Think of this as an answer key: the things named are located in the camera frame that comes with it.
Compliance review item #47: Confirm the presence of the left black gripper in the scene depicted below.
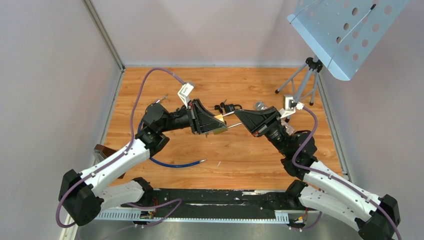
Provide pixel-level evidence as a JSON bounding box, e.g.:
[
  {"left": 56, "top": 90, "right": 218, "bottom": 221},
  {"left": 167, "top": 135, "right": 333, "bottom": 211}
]
[{"left": 160, "top": 98, "right": 227, "bottom": 135}]

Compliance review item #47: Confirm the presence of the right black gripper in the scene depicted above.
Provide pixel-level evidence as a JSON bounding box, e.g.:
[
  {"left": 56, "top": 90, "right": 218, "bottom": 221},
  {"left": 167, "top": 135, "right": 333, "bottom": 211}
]
[{"left": 229, "top": 108, "right": 288, "bottom": 158}]

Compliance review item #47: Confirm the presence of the brass padlock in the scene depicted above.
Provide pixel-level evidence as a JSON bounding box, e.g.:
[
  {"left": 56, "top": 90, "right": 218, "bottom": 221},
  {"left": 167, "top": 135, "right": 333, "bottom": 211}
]
[{"left": 212, "top": 111, "right": 243, "bottom": 135}]

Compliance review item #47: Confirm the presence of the small black padlock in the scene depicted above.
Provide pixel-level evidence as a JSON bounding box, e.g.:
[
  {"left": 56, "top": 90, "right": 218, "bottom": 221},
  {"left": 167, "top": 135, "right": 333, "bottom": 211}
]
[{"left": 222, "top": 103, "right": 243, "bottom": 114}]

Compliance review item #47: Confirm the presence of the blue cable lock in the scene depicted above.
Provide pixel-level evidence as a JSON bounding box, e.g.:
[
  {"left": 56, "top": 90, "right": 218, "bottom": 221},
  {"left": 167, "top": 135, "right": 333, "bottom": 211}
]
[{"left": 137, "top": 120, "right": 207, "bottom": 169}]

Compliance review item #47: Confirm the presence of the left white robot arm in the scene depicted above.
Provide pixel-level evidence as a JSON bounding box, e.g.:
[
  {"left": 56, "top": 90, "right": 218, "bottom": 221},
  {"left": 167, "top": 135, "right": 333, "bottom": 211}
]
[{"left": 56, "top": 99, "right": 227, "bottom": 228}]

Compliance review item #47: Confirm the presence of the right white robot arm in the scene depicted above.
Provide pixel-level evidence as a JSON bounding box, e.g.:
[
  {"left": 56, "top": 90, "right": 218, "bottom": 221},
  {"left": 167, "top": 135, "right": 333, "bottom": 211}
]
[{"left": 235, "top": 107, "right": 402, "bottom": 240}]

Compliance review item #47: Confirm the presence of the glitter microphone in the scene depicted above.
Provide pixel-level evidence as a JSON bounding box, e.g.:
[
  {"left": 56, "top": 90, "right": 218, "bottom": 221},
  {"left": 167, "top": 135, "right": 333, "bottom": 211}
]
[{"left": 254, "top": 101, "right": 296, "bottom": 135}]

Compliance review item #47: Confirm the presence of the brown wooden block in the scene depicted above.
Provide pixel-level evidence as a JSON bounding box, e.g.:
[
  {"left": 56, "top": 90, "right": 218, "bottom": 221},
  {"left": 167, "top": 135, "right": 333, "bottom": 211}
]
[{"left": 93, "top": 144, "right": 117, "bottom": 165}]

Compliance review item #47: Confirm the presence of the blue music stand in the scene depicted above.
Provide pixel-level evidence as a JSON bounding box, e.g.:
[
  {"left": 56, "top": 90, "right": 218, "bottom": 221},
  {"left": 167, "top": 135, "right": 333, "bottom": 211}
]
[{"left": 274, "top": 0, "right": 410, "bottom": 107}]

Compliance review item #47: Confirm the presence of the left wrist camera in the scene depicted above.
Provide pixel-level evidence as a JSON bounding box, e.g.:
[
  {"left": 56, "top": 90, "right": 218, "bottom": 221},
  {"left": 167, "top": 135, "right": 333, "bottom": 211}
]
[{"left": 177, "top": 82, "right": 195, "bottom": 108}]

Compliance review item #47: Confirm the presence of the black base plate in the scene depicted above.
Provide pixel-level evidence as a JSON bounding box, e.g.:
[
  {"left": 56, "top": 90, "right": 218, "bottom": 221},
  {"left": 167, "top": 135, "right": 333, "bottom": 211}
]
[{"left": 136, "top": 188, "right": 306, "bottom": 220}]

